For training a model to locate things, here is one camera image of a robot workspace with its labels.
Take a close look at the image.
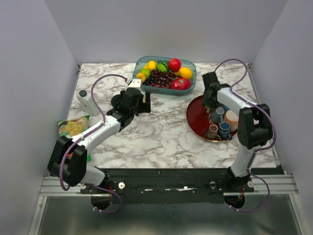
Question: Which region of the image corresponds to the yellow lemon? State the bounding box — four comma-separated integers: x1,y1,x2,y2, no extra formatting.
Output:
179,67,193,80

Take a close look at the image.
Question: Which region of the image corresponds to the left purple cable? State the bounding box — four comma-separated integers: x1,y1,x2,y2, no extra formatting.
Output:
58,74,129,214

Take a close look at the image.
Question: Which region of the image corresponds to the red apple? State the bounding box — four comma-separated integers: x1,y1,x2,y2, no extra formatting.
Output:
168,58,181,72

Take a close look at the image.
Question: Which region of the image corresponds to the brown mug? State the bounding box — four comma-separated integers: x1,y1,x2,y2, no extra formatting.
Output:
204,124,221,141

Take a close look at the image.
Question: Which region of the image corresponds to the light blue mug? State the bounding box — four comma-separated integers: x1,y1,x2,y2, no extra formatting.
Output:
223,105,230,112

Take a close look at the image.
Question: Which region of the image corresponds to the grey blue mug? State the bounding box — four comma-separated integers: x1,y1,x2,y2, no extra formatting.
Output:
210,107,224,124

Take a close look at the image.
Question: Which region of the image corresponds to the teal plastic fruit tub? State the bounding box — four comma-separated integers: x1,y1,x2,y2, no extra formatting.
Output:
133,56,197,96

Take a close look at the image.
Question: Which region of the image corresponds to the pink mug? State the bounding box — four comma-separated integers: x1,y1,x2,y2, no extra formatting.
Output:
223,110,239,132

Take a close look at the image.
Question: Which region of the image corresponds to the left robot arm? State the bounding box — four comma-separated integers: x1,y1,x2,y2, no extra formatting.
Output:
47,88,151,193

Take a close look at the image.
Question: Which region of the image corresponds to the green chips bag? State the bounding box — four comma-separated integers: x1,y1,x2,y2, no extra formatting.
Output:
57,115,92,163

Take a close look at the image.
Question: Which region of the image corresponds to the orange mandarin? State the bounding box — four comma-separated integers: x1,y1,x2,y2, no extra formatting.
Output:
136,72,146,82

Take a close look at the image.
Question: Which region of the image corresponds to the dark purple grape bunch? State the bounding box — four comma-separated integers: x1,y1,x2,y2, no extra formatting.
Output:
143,70,179,86

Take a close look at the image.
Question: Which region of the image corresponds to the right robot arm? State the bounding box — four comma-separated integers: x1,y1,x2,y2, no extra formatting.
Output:
202,72,277,192

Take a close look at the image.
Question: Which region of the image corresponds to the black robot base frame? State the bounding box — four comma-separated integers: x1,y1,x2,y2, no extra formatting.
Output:
83,168,254,204

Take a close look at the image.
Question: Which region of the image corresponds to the green striped melon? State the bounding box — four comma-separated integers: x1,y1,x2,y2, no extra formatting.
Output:
157,62,169,72

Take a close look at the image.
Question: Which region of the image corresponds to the white bottle black cap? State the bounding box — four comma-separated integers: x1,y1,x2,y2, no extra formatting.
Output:
76,90,99,116

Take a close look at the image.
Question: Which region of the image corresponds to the red round tray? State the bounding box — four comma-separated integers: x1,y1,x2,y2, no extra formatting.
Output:
186,95,228,142

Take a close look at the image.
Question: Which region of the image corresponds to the pink dragon fruit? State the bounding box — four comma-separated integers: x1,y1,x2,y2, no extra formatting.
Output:
169,78,191,91

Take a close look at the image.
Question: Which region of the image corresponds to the yellow pear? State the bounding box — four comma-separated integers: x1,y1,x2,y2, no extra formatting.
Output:
144,60,157,71

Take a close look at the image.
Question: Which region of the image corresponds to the dark blue mug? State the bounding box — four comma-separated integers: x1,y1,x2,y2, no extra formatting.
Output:
218,121,232,140

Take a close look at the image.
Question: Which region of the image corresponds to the green lime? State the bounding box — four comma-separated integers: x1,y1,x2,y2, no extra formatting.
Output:
140,68,151,78

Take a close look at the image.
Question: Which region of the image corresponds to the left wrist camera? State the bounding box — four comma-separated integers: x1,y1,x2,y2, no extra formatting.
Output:
128,79,142,90

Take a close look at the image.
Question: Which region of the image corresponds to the red grape bunch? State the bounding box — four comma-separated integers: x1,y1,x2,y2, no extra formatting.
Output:
150,83,171,89

